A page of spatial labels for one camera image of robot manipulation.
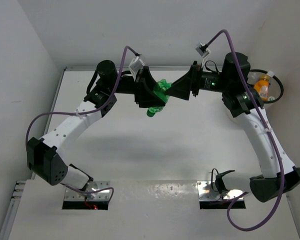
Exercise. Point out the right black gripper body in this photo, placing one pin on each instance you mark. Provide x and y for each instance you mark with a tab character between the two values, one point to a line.
212	81

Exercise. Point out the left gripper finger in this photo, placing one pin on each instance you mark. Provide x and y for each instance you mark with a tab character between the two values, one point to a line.
147	99
145	81

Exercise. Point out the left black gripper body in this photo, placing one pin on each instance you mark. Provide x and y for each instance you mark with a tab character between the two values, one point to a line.
127	85

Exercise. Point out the green plastic bottle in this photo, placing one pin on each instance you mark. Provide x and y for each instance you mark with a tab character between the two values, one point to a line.
160	91

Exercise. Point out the orange juice bottle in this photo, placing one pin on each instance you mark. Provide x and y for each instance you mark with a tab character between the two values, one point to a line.
262	85

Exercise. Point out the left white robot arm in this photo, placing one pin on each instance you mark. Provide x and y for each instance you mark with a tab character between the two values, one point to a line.
45	154

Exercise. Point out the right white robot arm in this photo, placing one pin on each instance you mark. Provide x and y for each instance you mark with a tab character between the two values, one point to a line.
248	110

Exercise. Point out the white bin black rim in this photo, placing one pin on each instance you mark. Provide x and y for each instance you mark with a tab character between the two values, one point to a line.
255	73

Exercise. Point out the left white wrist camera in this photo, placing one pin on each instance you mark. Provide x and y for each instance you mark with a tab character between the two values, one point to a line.
136	64

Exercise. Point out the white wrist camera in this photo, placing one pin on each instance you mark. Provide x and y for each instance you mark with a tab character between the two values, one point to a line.
203	51
136	64

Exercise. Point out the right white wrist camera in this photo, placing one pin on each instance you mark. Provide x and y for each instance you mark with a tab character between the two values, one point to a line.
203	51

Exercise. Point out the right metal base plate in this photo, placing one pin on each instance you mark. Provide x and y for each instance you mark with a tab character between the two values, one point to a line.
206	194

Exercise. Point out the metal base plate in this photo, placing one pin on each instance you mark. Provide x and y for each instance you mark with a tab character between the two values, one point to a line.
94	191
206	194

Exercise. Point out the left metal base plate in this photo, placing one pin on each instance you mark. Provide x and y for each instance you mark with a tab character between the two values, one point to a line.
94	191

